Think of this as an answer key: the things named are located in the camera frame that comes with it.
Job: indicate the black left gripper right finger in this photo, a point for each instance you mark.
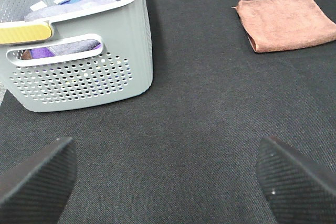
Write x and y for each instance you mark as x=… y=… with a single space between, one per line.
x=297 y=189

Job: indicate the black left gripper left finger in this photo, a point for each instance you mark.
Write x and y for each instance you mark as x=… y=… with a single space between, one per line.
x=37 y=190

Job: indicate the brown towel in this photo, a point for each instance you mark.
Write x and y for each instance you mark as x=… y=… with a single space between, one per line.
x=282 y=25

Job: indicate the black fabric table mat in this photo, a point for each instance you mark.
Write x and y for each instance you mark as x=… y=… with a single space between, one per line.
x=185 y=150

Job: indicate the purple towel in basket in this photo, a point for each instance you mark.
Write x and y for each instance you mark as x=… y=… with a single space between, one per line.
x=65 y=49

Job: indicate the grey perforated laundry basket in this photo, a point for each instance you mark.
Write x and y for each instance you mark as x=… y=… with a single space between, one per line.
x=122 y=67

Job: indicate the grey towel in basket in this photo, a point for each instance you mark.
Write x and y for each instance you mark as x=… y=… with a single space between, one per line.
x=57 y=9

